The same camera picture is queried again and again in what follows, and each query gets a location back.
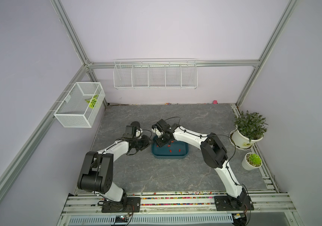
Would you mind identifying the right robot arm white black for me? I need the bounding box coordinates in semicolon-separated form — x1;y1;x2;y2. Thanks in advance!
152;124;248;199

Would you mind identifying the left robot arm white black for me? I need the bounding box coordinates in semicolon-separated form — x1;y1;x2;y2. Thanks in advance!
77;135;150;203

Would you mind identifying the teal plastic storage box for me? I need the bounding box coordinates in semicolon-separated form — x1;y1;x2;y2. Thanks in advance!
151;141;189;159

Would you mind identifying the black round container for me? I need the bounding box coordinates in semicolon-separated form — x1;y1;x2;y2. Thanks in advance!
131;121;140;130

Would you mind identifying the green toy in basket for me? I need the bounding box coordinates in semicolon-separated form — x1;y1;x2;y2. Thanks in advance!
85;95;99;109

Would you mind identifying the white pot leafy plant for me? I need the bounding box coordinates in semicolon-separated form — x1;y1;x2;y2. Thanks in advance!
230;111;269;150

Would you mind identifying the small white pot succulent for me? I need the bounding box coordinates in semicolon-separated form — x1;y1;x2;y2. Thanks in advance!
241;153;263;171

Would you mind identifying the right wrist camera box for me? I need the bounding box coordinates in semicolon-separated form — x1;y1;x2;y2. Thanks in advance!
152;119;170;134

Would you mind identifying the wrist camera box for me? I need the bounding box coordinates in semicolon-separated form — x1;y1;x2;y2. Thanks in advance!
122;125;137;139
152;119;170;134

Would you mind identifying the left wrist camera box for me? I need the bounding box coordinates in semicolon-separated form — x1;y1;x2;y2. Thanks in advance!
122;125;137;139

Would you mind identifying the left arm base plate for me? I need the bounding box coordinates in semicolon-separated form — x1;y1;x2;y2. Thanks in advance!
101;197;141;213

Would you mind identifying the white wire wall shelf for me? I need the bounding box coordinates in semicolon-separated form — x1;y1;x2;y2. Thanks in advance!
113;58;198;89

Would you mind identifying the white wire basket left wall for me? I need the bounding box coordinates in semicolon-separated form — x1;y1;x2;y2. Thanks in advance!
53;82;105;128

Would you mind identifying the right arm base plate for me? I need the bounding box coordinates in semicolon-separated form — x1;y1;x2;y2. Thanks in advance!
214;196;255;212

